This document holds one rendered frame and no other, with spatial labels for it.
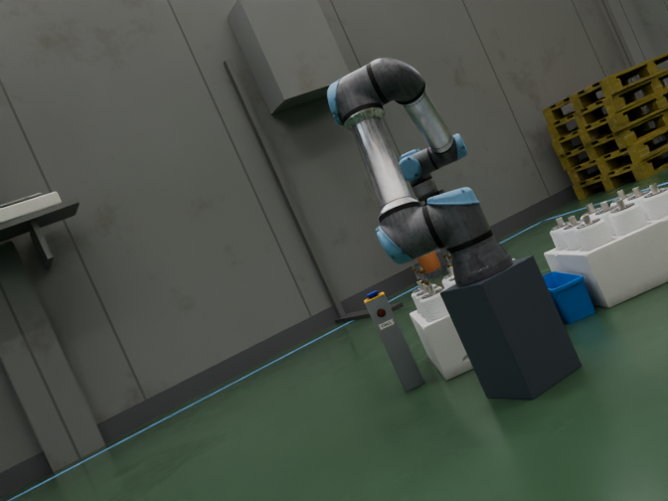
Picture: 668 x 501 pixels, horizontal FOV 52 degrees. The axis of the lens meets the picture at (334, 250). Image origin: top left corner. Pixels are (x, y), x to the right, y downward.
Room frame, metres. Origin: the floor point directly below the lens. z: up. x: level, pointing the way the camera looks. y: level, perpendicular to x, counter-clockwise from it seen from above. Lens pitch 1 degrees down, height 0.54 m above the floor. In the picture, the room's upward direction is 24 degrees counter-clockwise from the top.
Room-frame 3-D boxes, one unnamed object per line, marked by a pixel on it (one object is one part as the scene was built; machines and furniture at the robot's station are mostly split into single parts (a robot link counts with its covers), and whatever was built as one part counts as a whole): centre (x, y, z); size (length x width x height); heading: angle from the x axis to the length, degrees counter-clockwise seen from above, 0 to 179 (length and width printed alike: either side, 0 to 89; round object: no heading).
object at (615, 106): (5.54, -2.61, 0.40); 1.08 x 0.74 x 0.79; 116
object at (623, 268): (2.27, -0.88, 0.09); 0.39 x 0.39 x 0.18; 1
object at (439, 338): (2.28, -0.35, 0.09); 0.39 x 0.39 x 0.18; 89
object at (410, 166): (2.17, -0.34, 0.64); 0.11 x 0.11 x 0.08; 72
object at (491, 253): (1.72, -0.32, 0.35); 0.15 x 0.15 x 0.10
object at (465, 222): (1.72, -0.32, 0.47); 0.13 x 0.12 x 0.14; 72
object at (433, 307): (2.16, -0.23, 0.16); 0.10 x 0.10 x 0.18
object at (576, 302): (2.24, -0.61, 0.06); 0.30 x 0.11 x 0.12; 179
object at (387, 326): (2.20, -0.06, 0.16); 0.07 x 0.07 x 0.31; 89
